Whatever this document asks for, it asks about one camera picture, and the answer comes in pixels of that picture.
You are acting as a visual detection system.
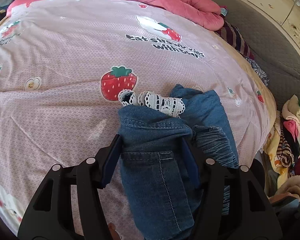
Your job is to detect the blue denim lace-trimmed pants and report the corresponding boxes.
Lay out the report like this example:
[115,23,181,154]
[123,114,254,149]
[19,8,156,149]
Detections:
[118,85,239,239]

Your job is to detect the pile of clothes beside bed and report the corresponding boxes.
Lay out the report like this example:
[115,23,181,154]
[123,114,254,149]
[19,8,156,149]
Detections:
[262,95,300,220]

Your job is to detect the dark floral pillow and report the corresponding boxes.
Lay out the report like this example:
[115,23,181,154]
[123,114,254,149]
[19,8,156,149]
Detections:
[244,56,269,86]

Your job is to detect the pink strawberry print bedsheet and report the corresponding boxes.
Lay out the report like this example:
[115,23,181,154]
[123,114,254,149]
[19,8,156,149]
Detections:
[0,0,276,235]

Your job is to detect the grey padded headboard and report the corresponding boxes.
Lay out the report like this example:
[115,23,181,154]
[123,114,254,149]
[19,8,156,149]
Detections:
[212,0,300,109]

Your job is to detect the striped purple pillow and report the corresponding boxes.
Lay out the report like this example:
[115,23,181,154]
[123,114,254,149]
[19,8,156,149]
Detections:
[216,21,254,60]

